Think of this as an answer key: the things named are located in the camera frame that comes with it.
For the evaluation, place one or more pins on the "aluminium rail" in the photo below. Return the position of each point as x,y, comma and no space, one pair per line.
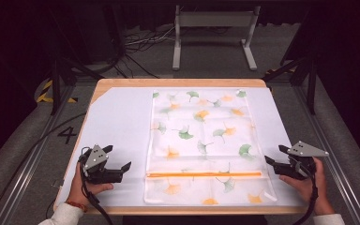
334,162
28,168

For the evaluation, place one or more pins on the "grey metal stand frame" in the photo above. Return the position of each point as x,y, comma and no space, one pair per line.
215,19

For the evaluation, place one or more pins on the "person's right hand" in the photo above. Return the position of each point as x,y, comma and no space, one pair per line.
318,193

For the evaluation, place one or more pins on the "person's left hand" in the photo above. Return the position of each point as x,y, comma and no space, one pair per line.
81,191

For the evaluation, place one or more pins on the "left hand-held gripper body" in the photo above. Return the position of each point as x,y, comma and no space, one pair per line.
98,173

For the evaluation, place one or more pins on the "yellow-black hazard tape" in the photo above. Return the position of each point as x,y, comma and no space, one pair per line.
45,93

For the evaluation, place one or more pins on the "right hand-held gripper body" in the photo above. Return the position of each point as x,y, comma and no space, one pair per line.
304,151

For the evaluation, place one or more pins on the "black metal stand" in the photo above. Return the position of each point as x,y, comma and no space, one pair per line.
311,84
55,87

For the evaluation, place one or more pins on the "white table mat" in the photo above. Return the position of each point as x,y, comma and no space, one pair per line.
118,118

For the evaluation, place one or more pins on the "white leaf-print pillowcase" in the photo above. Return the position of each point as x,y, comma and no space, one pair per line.
200,146

